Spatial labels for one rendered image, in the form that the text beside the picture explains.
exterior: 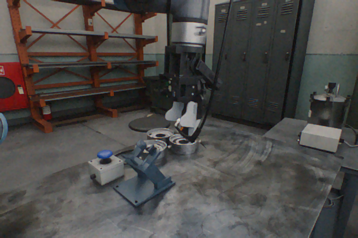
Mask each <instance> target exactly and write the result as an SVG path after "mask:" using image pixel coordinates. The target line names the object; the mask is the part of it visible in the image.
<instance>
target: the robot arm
mask: <svg viewBox="0 0 358 238"><path fill-rule="evenodd" d="M113 3H114V5H115V6H116V7H117V8H119V9H127V10H129V11H143V12H154V13H166V14H172V32H171V43H172V44H173V45H172V46H165V55H164V74H159V84H158V96H167V97H168V98H170V99H171V100H172V101H173V107H172V108H171V110H169V111H168V112H167V113H166V115H165V118H166V120H169V121H177V120H178V119H180V126H178V128H181V127H188V136H191V135H192V134H193V133H194V131H195V130H196V129H197V127H198V125H199V123H200V120H201V119H202V116H203V114H204V112H205V107H206V91H207V90H206V89H208V90H209V91H211V90H212V87H213V83H214V78H215V73H214V72H212V71H211V69H210V68H209V67H208V66H207V65H206V64H205V63H204V62H203V61H202V60H201V59H196V53H204V47H203V45H205V43H206V32H207V25H208V16H209V6H210V0H113ZM164 79H165V80H166V86H165V88H163V91H161V80H164ZM222 85H223V82H222V80H221V79H220V78H219V77H218V78H217V82H216V86H215V91H220V89H221V87H222ZM205 88H206V89H205ZM190 100H193V102H192V101H190ZM6 135H7V122H6V119H5V118H4V116H3V114H2V113H0V145H1V144H2V143H3V141H4V139H5V137H6Z"/></svg>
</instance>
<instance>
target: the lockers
mask: <svg viewBox="0 0 358 238"><path fill-rule="evenodd" d="M229 1H230V0H229ZM229 1H225V2H222V3H218V4H215V19H214V42H213V65H212V69H211V71H212V72H214V73H215V72H216V68H217V64H218V59H219V54H220V48H221V44H222V39H223V33H224V28H225V22H226V19H227V13H228V7H229ZM314 3H315V0H233V4H232V10H231V13H230V19H229V25H228V31H227V36H226V39H225V44H224V50H223V55H222V60H221V64H220V69H219V74H218V77H219V78H220V79H221V80H222V82H223V85H222V87H221V89H220V91H214V95H213V99H212V102H211V106H210V113H211V116H212V117H214V118H219V119H222V120H226V121H230V122H235V123H240V124H243V125H247V126H252V127H256V128H260V129H264V130H267V131H269V130H271V129H272V128H273V127H274V126H275V125H277V124H278V123H279V122H280V121H281V120H283V119H284V118H285V117H287V118H293V119H294V118H295V112H296V106H297V102H298V96H299V89H300V83H301V79H302V73H303V67H304V60H305V55H306V50H307V44H308V38H309V32H310V26H311V21H312V16H313V10H314ZM264 58H265V59H267V61H263V60H264ZM242 59H245V61H242Z"/></svg>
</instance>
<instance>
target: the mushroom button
mask: <svg viewBox="0 0 358 238"><path fill-rule="evenodd" d="M97 156H98V158H100V159H103V161H107V158H109V157H111V156H112V152H111V151H110V150H102V151H100V152H99V153H98V154H97Z"/></svg>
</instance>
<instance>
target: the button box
mask: <svg viewBox="0 0 358 238"><path fill-rule="evenodd" d="M88 167H89V174H90V178H91V179H95V180H96V181H97V182H98V183H99V184H101V185H104V184H106V183H108V182H110V181H112V180H115V179H117V178H119V177H122V176H123V175H125V171H124V161H122V160H121V159H119V158H117V157H116V156H114V155H112V156H111V157H109V158H107V161H103V159H100V158H97V159H94V160H91V161H88Z"/></svg>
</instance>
